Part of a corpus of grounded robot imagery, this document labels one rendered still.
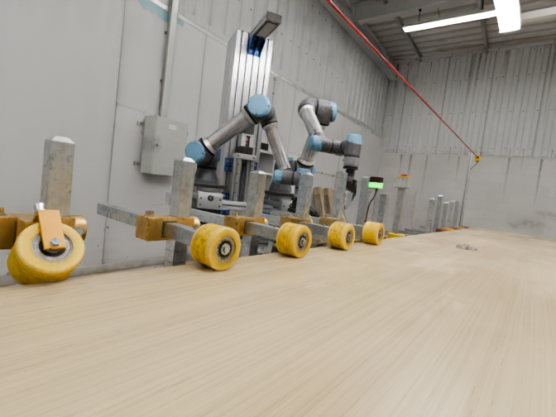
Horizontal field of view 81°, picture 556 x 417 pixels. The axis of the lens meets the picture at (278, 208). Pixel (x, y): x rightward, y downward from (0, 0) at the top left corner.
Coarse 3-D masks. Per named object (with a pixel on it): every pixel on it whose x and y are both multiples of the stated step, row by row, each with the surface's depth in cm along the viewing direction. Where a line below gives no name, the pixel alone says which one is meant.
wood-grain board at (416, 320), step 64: (256, 256) 74; (320, 256) 83; (384, 256) 95; (448, 256) 110; (512, 256) 131; (0, 320) 32; (64, 320) 33; (128, 320) 35; (192, 320) 37; (256, 320) 39; (320, 320) 42; (384, 320) 44; (448, 320) 47; (512, 320) 51; (0, 384) 23; (64, 384) 24; (128, 384) 25; (192, 384) 26; (256, 384) 27; (320, 384) 28; (384, 384) 29; (448, 384) 30; (512, 384) 32
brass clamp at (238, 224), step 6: (228, 216) 88; (240, 216) 92; (246, 216) 94; (228, 222) 88; (234, 222) 86; (240, 222) 87; (258, 222) 93; (264, 222) 95; (234, 228) 86; (240, 228) 88; (240, 234) 88; (246, 234) 90
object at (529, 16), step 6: (528, 12) 220; (534, 12) 218; (540, 12) 216; (546, 12) 214; (552, 12) 212; (522, 18) 222; (528, 18) 220; (534, 18) 219; (540, 18) 218; (546, 18) 217
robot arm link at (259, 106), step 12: (252, 96) 166; (264, 96) 165; (252, 108) 165; (264, 108) 165; (240, 120) 169; (252, 120) 169; (264, 120) 176; (216, 132) 172; (228, 132) 171; (192, 144) 172; (204, 144) 172; (216, 144) 173; (192, 156) 173; (204, 156) 174
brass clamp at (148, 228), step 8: (144, 216) 68; (160, 216) 71; (168, 216) 73; (192, 216) 78; (144, 224) 68; (152, 224) 67; (160, 224) 69; (184, 224) 73; (192, 224) 75; (136, 232) 70; (144, 232) 67; (152, 232) 68; (160, 232) 69; (144, 240) 67; (152, 240) 68; (160, 240) 69
